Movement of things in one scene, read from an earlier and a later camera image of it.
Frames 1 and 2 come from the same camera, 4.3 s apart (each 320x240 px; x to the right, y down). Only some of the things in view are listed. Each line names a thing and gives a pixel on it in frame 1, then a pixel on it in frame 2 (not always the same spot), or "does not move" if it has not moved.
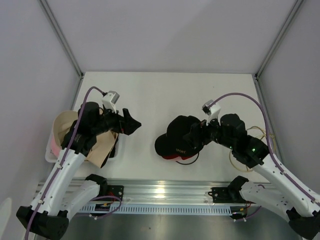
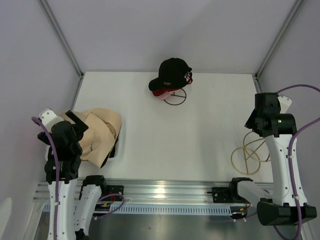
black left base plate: x=115 y=190 does not move
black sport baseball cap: x=173 y=143 → x=174 y=73
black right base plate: x=227 y=195 does not move
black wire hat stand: x=190 y=162 → x=177 y=97
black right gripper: x=196 y=130 → x=250 y=123
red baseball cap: x=173 y=156 → x=165 y=93
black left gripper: x=128 y=124 → x=79 y=126
